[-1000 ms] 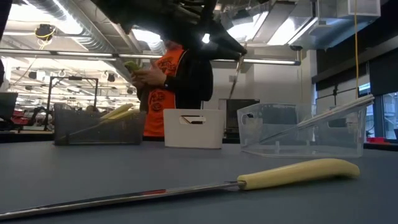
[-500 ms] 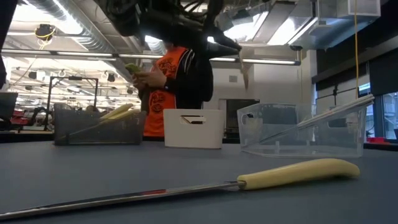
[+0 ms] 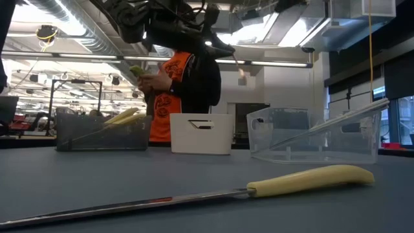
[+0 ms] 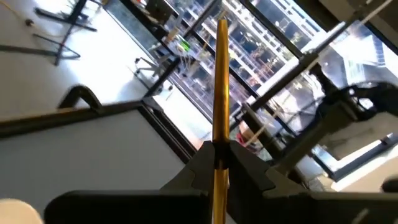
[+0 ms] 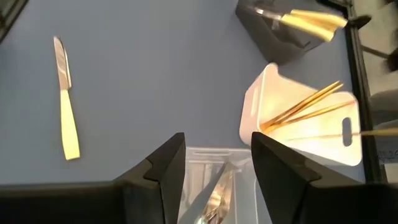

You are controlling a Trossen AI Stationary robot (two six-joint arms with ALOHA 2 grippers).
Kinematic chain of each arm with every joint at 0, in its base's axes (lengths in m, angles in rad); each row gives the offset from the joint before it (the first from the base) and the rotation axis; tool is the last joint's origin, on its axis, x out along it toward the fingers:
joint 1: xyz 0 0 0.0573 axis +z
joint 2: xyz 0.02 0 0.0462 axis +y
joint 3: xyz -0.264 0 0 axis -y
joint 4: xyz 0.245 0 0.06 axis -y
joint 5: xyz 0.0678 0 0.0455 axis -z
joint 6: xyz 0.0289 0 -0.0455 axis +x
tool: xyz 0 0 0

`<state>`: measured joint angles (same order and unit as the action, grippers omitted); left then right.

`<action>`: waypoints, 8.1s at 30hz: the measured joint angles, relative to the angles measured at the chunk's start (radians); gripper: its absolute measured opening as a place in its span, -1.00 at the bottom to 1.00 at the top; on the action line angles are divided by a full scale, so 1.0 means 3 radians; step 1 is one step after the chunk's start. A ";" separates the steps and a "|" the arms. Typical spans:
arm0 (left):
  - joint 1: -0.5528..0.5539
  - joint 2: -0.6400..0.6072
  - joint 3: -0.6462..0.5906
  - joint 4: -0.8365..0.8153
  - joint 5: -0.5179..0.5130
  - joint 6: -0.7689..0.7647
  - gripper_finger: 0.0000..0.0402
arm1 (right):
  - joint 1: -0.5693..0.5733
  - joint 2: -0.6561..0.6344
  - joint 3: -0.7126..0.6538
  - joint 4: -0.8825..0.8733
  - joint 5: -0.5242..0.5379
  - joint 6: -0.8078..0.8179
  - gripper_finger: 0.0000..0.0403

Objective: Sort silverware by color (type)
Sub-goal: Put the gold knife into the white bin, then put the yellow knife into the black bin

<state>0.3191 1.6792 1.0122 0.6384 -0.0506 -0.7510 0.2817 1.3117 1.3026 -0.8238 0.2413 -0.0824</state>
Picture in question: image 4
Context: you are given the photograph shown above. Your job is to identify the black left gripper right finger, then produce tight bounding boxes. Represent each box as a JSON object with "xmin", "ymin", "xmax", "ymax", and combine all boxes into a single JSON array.
[{"xmin": 228, "ymin": 140, "xmax": 398, "ymax": 224}]

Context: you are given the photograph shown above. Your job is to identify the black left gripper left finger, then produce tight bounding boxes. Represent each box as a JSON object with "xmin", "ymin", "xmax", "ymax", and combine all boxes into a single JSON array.
[{"xmin": 43, "ymin": 140, "xmax": 217, "ymax": 224}]

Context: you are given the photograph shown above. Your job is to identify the gold table knife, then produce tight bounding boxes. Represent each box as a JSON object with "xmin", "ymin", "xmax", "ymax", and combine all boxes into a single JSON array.
[{"xmin": 211, "ymin": 18, "xmax": 231, "ymax": 224}]

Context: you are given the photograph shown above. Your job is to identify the white plastic bin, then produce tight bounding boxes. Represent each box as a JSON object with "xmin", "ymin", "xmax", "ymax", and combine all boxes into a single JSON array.
[{"xmin": 0, "ymin": 198, "xmax": 43, "ymax": 224}]

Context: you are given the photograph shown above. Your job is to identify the black light stand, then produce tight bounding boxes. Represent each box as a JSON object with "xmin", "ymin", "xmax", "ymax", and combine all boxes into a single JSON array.
[{"xmin": 0, "ymin": 0, "xmax": 98, "ymax": 67}]

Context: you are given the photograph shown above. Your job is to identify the black frame handle loop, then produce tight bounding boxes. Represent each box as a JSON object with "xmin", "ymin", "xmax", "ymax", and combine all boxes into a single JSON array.
[{"xmin": 58, "ymin": 84, "xmax": 104, "ymax": 113}]

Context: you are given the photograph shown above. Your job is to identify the yellow cable with black plug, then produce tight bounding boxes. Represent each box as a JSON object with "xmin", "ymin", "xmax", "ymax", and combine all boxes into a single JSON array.
[{"xmin": 0, "ymin": 0, "xmax": 66, "ymax": 40}]

